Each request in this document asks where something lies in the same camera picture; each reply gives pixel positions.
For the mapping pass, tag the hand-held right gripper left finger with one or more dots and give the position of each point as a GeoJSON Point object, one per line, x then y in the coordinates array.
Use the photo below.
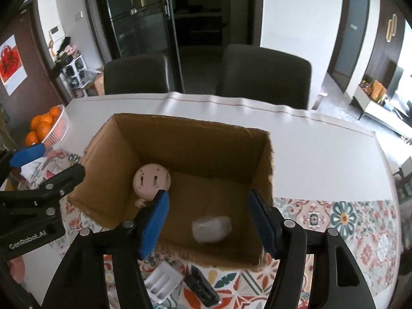
{"type": "Point", "coordinates": [154, 222]}

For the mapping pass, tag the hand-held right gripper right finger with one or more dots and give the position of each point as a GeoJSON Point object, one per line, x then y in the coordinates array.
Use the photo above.
{"type": "Point", "coordinates": [262, 222]}

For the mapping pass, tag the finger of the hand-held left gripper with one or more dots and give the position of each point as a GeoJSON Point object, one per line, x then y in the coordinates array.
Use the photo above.
{"type": "Point", "coordinates": [27, 155]}
{"type": "Point", "coordinates": [66, 178]}

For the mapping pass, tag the brown cardboard box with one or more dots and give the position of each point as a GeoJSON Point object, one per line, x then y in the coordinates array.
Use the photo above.
{"type": "Point", "coordinates": [109, 173]}

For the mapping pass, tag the white lumpy stone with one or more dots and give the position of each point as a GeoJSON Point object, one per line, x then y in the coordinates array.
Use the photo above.
{"type": "Point", "coordinates": [210, 228]}

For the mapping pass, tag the white battery charger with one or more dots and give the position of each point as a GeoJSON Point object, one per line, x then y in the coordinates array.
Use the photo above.
{"type": "Point", "coordinates": [161, 281]}

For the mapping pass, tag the black clip device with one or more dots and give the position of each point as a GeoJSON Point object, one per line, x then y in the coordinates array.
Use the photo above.
{"type": "Point", "coordinates": [201, 288]}

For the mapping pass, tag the person's left hand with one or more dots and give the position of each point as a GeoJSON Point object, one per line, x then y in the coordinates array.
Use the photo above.
{"type": "Point", "coordinates": [16, 268]}

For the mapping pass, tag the pile of oranges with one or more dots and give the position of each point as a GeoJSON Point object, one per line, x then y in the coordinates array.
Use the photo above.
{"type": "Point", "coordinates": [43, 125]}

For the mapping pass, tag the bald wooden doll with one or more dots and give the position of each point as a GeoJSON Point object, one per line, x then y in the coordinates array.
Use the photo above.
{"type": "Point", "coordinates": [149, 180]}

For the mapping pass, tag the white table cover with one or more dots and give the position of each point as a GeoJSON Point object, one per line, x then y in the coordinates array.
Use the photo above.
{"type": "Point", "coordinates": [305, 154]}

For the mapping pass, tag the brown entrance door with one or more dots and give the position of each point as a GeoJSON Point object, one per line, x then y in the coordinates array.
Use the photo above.
{"type": "Point", "coordinates": [35, 70]}

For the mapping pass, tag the floral patterned tablecloth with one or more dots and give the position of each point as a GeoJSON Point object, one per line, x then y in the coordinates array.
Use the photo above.
{"type": "Point", "coordinates": [347, 225]}

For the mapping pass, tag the white shoe rack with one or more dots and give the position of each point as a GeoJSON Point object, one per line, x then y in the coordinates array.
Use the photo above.
{"type": "Point", "coordinates": [75, 77]}

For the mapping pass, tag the red and white door poster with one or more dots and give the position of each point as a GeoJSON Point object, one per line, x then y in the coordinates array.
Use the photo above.
{"type": "Point", "coordinates": [11, 64]}

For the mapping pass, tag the small cardboard box on floor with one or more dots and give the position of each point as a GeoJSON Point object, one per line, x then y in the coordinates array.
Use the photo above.
{"type": "Point", "coordinates": [98, 83]}

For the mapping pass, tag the plush toys on rack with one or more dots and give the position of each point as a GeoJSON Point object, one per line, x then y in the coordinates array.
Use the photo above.
{"type": "Point", "coordinates": [66, 50]}

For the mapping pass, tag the narrow dark dining chair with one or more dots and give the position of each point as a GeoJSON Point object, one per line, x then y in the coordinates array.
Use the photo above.
{"type": "Point", "coordinates": [135, 75]}

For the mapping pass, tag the white intercom panel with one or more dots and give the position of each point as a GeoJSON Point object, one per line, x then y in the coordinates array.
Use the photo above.
{"type": "Point", "coordinates": [55, 33]}

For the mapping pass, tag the pink basket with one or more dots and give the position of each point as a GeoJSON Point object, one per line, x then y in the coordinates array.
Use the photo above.
{"type": "Point", "coordinates": [323, 92]}

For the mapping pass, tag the wide dark dining chair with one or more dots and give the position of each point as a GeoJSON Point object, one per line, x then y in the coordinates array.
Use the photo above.
{"type": "Point", "coordinates": [264, 74]}

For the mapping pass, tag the white tv stand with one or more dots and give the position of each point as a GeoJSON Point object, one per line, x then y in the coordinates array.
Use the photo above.
{"type": "Point", "coordinates": [379, 112]}

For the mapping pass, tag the black framed glass door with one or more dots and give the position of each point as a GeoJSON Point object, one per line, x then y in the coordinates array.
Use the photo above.
{"type": "Point", "coordinates": [138, 22]}

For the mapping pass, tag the orange gift bag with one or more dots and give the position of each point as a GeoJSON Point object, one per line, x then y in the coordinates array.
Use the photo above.
{"type": "Point", "coordinates": [378, 90]}

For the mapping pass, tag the flat screen television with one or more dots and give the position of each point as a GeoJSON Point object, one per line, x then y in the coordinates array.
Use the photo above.
{"type": "Point", "coordinates": [396, 80]}

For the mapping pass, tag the dark interior door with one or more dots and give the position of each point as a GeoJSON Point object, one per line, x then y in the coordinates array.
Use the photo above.
{"type": "Point", "coordinates": [349, 38]}

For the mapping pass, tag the wall light switch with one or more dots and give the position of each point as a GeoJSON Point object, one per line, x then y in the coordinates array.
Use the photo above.
{"type": "Point", "coordinates": [79, 14]}

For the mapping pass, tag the gold wall ornament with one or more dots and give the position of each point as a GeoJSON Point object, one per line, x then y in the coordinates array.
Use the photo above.
{"type": "Point", "coordinates": [391, 28]}

